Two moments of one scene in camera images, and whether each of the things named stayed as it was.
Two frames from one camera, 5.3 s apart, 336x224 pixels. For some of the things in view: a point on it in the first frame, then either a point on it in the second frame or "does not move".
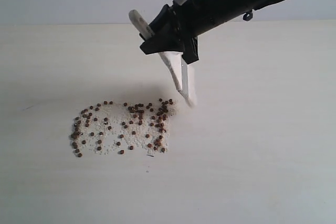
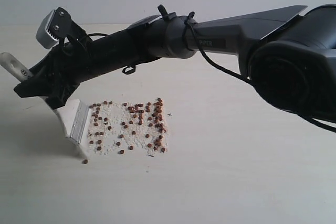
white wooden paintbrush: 184,75 → 76,117
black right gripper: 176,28 → 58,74
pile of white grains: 117,128 does not move
